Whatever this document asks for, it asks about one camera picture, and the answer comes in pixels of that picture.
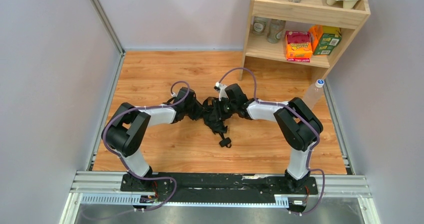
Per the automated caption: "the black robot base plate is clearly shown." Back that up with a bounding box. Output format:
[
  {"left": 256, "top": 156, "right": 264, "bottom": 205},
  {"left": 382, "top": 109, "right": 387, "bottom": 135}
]
[{"left": 120, "top": 172, "right": 319, "bottom": 204}]

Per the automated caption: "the orange pink sponge box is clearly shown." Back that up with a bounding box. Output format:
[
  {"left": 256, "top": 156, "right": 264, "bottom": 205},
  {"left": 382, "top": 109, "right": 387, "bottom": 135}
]
[{"left": 284, "top": 31, "right": 313, "bottom": 63}]

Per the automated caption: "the green orange carton box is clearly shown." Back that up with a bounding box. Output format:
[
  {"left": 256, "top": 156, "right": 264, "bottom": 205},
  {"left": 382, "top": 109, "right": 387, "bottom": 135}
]
[{"left": 309, "top": 25, "right": 342, "bottom": 56}]

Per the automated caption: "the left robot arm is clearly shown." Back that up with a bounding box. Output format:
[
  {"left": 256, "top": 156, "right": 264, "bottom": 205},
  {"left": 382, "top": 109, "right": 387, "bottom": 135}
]
[{"left": 102, "top": 87, "right": 202, "bottom": 190}]

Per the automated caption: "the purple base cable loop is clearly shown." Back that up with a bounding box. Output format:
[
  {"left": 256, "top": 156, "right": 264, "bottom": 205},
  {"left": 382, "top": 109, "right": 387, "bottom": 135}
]
[{"left": 124, "top": 176, "right": 178, "bottom": 212}]

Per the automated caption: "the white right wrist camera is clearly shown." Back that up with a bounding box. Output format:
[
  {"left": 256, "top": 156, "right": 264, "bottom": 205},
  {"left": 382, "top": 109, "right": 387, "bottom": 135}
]
[{"left": 214, "top": 82, "right": 228, "bottom": 101}]

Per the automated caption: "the glass jar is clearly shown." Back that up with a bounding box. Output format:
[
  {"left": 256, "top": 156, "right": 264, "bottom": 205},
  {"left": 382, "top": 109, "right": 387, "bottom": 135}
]
[
  {"left": 266, "top": 19, "right": 286, "bottom": 44},
  {"left": 252, "top": 16, "right": 268, "bottom": 36}
]

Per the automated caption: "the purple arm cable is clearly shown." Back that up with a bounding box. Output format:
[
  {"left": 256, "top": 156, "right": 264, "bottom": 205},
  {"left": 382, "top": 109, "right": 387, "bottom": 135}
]
[
  {"left": 101, "top": 80, "right": 191, "bottom": 180},
  {"left": 216, "top": 67, "right": 326, "bottom": 183}
]

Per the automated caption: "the black folding umbrella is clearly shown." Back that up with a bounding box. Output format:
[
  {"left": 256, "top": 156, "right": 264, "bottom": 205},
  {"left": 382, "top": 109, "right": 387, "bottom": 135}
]
[{"left": 202, "top": 97, "right": 232, "bottom": 148}]

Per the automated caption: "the wooden shelf unit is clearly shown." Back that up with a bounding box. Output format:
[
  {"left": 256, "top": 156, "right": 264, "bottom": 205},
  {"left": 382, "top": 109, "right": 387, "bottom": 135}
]
[{"left": 241, "top": 0, "right": 371, "bottom": 81}]

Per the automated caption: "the clear plastic water bottle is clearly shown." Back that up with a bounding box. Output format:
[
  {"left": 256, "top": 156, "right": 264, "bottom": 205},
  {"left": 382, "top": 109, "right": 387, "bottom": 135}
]
[{"left": 302, "top": 79, "right": 325, "bottom": 110}]

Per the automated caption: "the glass jar right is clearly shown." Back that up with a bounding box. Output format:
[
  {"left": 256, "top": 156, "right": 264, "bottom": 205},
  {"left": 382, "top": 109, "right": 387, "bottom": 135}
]
[{"left": 266, "top": 19, "right": 286, "bottom": 44}]

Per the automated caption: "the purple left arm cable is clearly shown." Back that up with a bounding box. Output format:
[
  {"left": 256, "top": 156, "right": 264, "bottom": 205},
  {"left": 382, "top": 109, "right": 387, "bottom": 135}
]
[{"left": 101, "top": 80, "right": 191, "bottom": 180}]

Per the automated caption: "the aluminium frame rail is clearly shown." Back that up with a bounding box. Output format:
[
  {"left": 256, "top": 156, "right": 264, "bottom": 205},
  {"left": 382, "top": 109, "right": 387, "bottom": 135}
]
[{"left": 59, "top": 171, "right": 381, "bottom": 223}]

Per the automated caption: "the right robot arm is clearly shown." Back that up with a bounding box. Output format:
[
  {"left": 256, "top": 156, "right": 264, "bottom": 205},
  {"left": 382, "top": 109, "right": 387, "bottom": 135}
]
[{"left": 214, "top": 82, "right": 323, "bottom": 192}]

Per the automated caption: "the glass jar left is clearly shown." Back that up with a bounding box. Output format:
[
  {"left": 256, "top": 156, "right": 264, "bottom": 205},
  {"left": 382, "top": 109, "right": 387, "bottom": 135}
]
[{"left": 252, "top": 16, "right": 268, "bottom": 36}]

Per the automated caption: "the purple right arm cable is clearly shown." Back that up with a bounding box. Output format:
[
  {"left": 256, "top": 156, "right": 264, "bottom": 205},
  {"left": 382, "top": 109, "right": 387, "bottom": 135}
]
[{"left": 216, "top": 67, "right": 326, "bottom": 183}]

